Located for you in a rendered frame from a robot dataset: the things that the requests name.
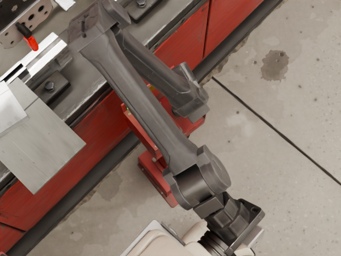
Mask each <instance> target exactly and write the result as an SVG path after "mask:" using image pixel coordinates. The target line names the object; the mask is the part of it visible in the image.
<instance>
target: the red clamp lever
mask: <svg viewBox="0 0 341 256"><path fill-rule="evenodd" d="M15 25H16V26H17V30H18V31H20V32H21V33H22V34H23V38H24V40H25V42H26V43H27V45H28V46H29V48H31V49H32V50H33V51H34V52H35V51H38V49H39V46H38V44H37V42H36V40H35V38H34V37H33V36H32V32H31V31H30V30H29V29H28V28H27V27H26V26H25V25H24V24H20V23H19V22H17V23H16V24H15Z"/></svg>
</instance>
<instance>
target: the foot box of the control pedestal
mask: <svg viewBox="0 0 341 256"><path fill-rule="evenodd" d="M152 158H153V155H152V154H151V153H150V152H149V150H146V151H145V152H144V153H142V154H141V155H140V156H139V157H138V159H139V163H138V167H139V168H140V169H141V171H142V172H143V173H144V174H145V175H146V177H147V178H148V179H149V180H150V182H151V183H152V184H153V185H154V187H155V188H156V189H157V190H158V192H159V193H160V194H161V195H162V196H163V198H164V199H165V200H166V201H167V203H168V204H169V205H170V206H171V207H172V208H174V207H176V206H177V205H178V204H179V203H178V202H177V201H176V199H175V198H174V196H173V194H172V192H171V189H170V186H169V185H168V184H167V182H166V181H165V180H164V178H163V177H162V172H161V171H160V170H159V169H158V167H157V166H156V165H155V164H154V163H153V161H152V160H151V159H152Z"/></svg>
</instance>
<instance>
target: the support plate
mask: <svg viewBox="0 0 341 256"><path fill-rule="evenodd" d="M8 88H9V89H10V91H11V92H12V94H13V95H14V97H15V98H16V100H17V101H18V102H19V104H20V105H21V107H22V108H23V109H25V108H26V107H28V106H29V105H30V104H31V103H32V102H33V101H34V100H35V99H36V98H37V97H38V96H37V95H36V94H35V93H34V92H33V91H32V90H31V89H29V88H28V87H27V86H26V85H25V84H24V83H23V82H22V81H21V80H20V79H19V78H18V77H17V78H16V79H15V80H14V81H13V82H12V83H11V84H9V85H8ZM25 113H26V114H27V116H28V117H29V120H27V121H26V122H24V123H23V124H21V125H19V126H18V127H16V128H15V129H13V130H12V131H10V132H9V133H7V134H6V135H4V136H2V137H0V161H1V162H2V163H3V164H4V165H5V166H6V167H7V168H8V169H9V170H10V171H11V172H12V173H13V174H14V175H15V176H16V177H17V178H18V179H19V180H20V181H21V182H22V183H23V184H24V185H25V186H26V187H27V188H28V189H29V190H30V191H31V193H32V194H33V195H35V194H36V193H37V192H38V191H39V190H40V189H41V188H42V187H43V186H44V185H45V184H47V183H48V182H49V181H50V180H51V179H52V178H53V177H54V176H55V175H56V174H57V173H58V172H59V171H60V170H61V169H62V168H63V167H64V166H65V165H66V164H67V163H68V162H69V161H70V160H71V159H72V158H73V157H74V156H75V155H77V154H78V153H79V152H80V151H81V150H82V149H83V148H84V147H85V146H86V145H87V144H86V143H85V142H84V141H83V140H82V139H81V138H80V137H79V136H78V135H77V134H76V133H75V132H74V131H73V130H72V129H71V128H70V127H69V126H68V125H67V124H66V123H65V122H64V121H63V120H61V119H60V118H59V117H58V116H57V115H56V114H55V113H54V112H53V111H52V110H51V109H50V108H49V107H48V106H47V105H46V104H45V103H44V102H43V101H42V100H41V99H40V98H38V99H37V100H36V101H35V102H34V103H33V104H32V105H31V106H30V107H29V108H27V109H26V110H25Z"/></svg>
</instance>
